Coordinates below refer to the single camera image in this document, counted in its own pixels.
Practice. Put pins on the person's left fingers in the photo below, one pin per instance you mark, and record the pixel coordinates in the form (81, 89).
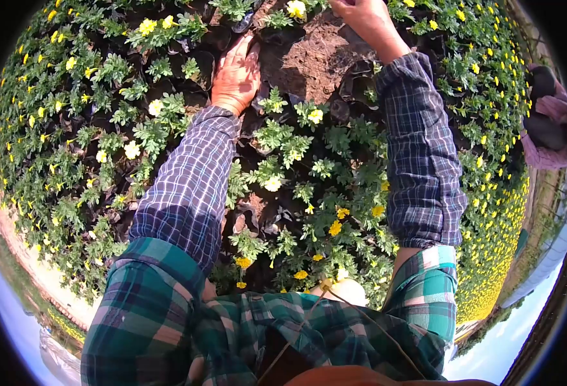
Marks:
(241, 50)

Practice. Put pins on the person's body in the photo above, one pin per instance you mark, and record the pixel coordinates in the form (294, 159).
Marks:
(245, 333)

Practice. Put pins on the cream rounded object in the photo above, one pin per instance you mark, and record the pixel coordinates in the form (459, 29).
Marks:
(348, 291)

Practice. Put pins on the person's right hand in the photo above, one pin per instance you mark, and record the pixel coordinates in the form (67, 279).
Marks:
(368, 17)

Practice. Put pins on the person's left hand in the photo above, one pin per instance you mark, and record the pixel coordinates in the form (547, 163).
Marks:
(236, 79)

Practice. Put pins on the white plastic tunnel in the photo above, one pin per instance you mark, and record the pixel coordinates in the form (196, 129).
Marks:
(541, 265)

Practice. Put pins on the person's right fingers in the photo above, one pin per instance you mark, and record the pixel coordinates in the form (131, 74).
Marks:
(342, 4)

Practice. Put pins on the bed of yellow flowering seedlings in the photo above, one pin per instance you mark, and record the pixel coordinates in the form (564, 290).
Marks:
(307, 202)

